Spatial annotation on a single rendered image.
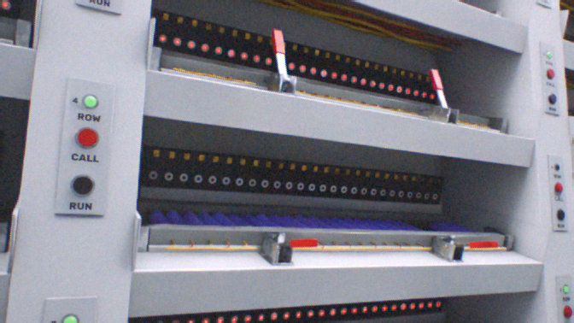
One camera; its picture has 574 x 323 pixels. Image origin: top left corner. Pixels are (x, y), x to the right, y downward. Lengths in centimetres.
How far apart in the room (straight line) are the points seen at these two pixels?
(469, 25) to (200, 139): 45
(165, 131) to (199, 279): 27
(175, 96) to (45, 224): 17
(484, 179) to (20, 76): 72
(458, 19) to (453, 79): 22
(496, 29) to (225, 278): 58
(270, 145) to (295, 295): 28
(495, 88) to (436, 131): 25
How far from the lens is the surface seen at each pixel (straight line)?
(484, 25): 80
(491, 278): 72
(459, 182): 90
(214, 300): 48
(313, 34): 82
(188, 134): 67
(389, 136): 60
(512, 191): 83
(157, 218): 55
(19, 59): 46
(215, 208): 63
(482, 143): 72
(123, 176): 44
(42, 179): 44
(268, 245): 51
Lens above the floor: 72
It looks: 9 degrees up
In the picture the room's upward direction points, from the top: 1 degrees clockwise
